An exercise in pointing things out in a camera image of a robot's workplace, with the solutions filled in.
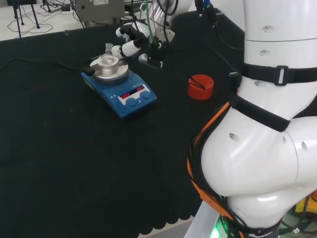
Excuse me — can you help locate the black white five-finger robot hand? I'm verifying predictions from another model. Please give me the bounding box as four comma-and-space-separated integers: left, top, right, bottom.
111, 22, 152, 60

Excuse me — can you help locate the heater with blue base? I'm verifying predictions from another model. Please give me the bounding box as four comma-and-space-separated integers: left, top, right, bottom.
81, 55, 158, 121

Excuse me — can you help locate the clear round-bottom glass flask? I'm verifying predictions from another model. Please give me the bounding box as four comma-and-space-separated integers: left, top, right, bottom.
100, 43, 116, 64

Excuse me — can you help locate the grey metal box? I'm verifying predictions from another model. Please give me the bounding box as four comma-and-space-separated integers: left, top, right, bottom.
75, 0, 127, 23

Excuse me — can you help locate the red round cup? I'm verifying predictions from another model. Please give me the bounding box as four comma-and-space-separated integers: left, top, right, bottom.
187, 74, 214, 101

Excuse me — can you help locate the black tripod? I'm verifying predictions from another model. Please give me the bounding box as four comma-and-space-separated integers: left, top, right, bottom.
13, 0, 41, 38

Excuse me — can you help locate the black bench cloth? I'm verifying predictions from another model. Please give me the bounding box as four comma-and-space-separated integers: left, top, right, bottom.
0, 7, 248, 236

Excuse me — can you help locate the yellow stop button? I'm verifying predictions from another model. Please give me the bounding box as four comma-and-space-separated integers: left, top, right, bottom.
294, 190, 317, 214

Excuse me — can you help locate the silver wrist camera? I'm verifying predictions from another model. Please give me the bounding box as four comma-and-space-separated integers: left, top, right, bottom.
138, 53, 163, 69

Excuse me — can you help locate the green cable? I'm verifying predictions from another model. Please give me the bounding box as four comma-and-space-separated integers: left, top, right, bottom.
145, 0, 159, 48

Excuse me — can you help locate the black heater power cable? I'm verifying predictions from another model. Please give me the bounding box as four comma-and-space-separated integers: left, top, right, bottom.
0, 58, 95, 76

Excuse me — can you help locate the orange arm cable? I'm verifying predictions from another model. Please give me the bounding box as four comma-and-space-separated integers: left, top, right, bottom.
186, 102, 248, 238

